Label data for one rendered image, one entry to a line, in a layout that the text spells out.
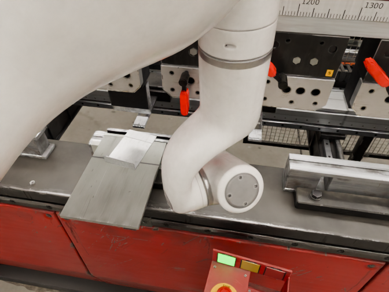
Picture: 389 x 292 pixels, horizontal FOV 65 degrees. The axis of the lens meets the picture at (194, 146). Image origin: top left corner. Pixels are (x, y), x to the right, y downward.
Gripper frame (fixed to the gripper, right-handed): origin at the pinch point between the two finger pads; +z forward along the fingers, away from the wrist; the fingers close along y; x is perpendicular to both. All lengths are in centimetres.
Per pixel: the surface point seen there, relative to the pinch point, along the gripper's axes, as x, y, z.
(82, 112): 35, -6, 194
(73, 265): 44, -49, 45
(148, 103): 7.1, 12.7, 2.8
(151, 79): 0.9, 17.3, 27.8
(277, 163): -86, -58, 104
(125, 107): 12.3, 12.5, 7.6
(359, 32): -27.1, 20.7, -28.7
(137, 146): 11.8, 1.7, 7.5
